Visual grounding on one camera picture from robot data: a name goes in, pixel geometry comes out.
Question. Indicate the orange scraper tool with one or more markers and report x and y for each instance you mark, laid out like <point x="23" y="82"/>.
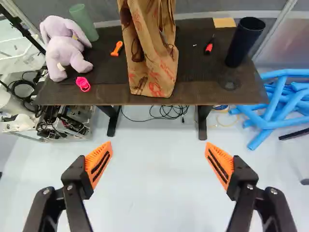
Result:
<point x="117" y="49"/>

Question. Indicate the brown paper bag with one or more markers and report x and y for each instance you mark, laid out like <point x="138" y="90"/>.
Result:
<point x="149" y="53"/>

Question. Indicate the black tripod stand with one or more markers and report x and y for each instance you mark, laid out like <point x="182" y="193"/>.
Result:
<point x="23" y="29"/>

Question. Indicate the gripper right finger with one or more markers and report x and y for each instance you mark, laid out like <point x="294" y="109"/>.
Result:
<point x="241" y="177"/>

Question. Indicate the purple plush toy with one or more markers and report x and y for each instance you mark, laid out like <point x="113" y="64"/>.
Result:
<point x="62" y="48"/>

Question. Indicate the blue foam tubes pile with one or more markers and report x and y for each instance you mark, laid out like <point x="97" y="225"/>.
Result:
<point x="277" y="106"/>

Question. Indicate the metal frame with electronics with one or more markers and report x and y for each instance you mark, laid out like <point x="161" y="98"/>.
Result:
<point x="62" y="122"/>

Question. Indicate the green cylinder tube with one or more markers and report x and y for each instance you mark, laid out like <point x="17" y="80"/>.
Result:
<point x="84" y="21"/>

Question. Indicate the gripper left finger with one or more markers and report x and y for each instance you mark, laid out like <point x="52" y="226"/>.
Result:
<point x="77" y="176"/>

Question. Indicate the black cylinder tube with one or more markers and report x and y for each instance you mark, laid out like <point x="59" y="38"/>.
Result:
<point x="243" y="43"/>

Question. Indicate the red and black tool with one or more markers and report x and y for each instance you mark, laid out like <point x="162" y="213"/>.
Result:
<point x="208" y="47"/>

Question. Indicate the dark brown table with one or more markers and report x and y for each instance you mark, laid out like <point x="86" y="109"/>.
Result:
<point x="169" y="72"/>

